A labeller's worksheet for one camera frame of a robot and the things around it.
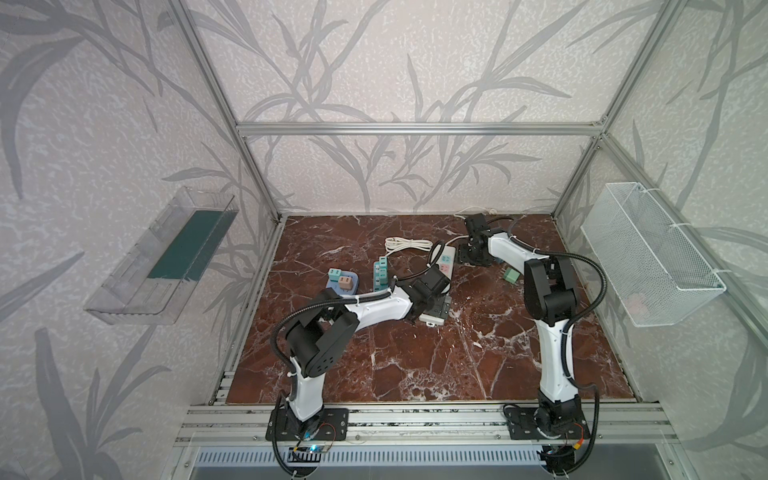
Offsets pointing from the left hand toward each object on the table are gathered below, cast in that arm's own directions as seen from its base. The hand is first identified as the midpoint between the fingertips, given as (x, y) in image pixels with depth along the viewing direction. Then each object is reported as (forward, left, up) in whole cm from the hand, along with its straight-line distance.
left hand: (437, 295), depth 92 cm
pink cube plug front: (+4, +29, +1) cm, 29 cm away
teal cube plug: (+7, +33, +1) cm, 34 cm away
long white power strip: (-8, +1, +6) cm, 11 cm away
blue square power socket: (+4, +33, -2) cm, 33 cm away
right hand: (+20, -13, -3) cm, 24 cm away
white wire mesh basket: (-10, -43, +31) cm, 54 cm away
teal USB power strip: (+6, +18, +2) cm, 19 cm away
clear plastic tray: (-11, +65, +27) cm, 71 cm away
